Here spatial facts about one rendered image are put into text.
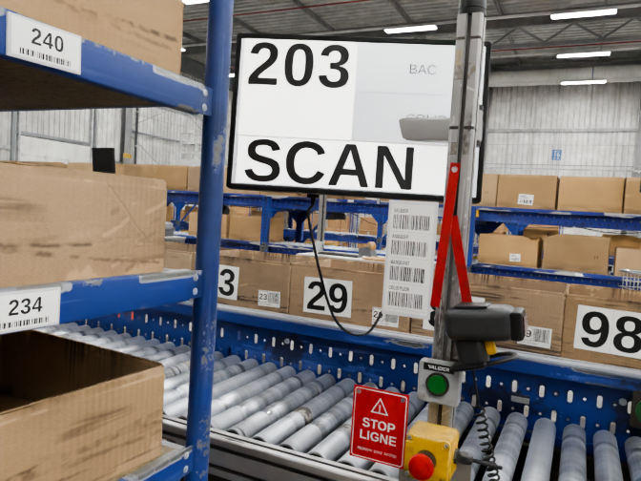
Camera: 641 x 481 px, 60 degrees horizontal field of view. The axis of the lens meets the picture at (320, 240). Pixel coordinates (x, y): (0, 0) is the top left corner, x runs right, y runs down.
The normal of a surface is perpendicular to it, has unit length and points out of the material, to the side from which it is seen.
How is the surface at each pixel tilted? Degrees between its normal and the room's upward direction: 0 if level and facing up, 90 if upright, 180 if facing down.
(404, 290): 90
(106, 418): 91
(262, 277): 90
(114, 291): 90
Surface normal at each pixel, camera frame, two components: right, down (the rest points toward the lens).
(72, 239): 0.90, 0.09
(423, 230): -0.43, 0.02
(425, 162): -0.09, -0.03
